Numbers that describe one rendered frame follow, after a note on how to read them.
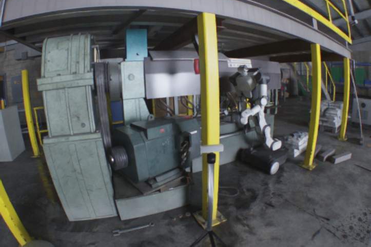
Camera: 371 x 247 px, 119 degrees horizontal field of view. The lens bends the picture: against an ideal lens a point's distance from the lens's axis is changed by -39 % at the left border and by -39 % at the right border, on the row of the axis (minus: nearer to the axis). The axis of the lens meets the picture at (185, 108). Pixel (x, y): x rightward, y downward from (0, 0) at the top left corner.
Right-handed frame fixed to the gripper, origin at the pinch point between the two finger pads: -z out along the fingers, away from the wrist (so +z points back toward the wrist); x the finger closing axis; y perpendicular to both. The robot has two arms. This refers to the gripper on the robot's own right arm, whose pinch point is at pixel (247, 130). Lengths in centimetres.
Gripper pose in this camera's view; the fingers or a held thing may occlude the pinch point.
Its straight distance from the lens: 253.6
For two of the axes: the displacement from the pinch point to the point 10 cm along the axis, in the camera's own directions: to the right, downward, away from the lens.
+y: 4.8, 1.0, -8.7
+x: -8.3, 3.6, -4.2
